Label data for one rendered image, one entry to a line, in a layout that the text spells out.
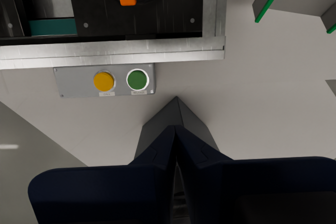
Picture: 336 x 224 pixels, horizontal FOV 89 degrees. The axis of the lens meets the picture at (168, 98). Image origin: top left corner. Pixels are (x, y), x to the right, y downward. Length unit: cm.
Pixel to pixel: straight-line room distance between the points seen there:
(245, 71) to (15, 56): 54
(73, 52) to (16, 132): 161
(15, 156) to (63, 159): 42
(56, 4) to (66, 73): 15
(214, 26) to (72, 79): 31
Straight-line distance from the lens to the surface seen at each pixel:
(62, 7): 46
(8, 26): 46
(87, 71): 40
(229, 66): 50
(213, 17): 38
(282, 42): 55
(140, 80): 36
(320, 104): 67
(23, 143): 199
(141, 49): 36
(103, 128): 55
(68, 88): 43
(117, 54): 38
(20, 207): 252
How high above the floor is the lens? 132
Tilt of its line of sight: 72 degrees down
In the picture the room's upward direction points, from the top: 177 degrees clockwise
